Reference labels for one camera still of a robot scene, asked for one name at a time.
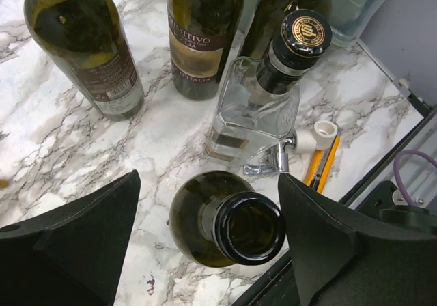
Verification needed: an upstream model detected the green wine bottle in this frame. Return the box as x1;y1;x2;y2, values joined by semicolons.
24;0;145;121
169;170;285;268

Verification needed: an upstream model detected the translucent plastic storage box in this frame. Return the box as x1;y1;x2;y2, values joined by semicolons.
239;0;385;48

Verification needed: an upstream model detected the green wine bottle front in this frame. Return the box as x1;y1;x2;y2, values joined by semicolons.
169;170;285;268

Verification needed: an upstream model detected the white plastic pipe fitting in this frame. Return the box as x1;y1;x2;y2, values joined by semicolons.
294;120;338;154

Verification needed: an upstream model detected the wine bottle cream label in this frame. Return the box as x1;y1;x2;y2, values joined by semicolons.
167;0;244;100

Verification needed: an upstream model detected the gold wire wine rack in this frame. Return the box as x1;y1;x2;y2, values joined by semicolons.
0;180;9;189

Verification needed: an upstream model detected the clear square liquor bottle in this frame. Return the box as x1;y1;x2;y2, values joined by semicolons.
204;9;332;167

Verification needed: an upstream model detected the dark wine bottle right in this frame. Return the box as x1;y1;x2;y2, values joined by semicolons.
237;0;335;61

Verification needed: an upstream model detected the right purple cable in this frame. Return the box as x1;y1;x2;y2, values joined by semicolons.
392;149;437;201

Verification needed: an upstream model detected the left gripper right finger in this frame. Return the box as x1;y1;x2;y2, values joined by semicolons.
278;173;436;305

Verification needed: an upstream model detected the yellow utility knife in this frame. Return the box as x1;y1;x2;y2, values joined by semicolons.
304;128;343;194

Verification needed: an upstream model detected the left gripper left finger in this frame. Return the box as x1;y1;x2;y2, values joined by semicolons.
1;171;141;305

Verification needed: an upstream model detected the chrome faucet handle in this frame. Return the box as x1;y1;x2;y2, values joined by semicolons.
243;133;296;176

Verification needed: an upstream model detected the green wine bottle back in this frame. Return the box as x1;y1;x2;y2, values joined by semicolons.
24;0;145;121

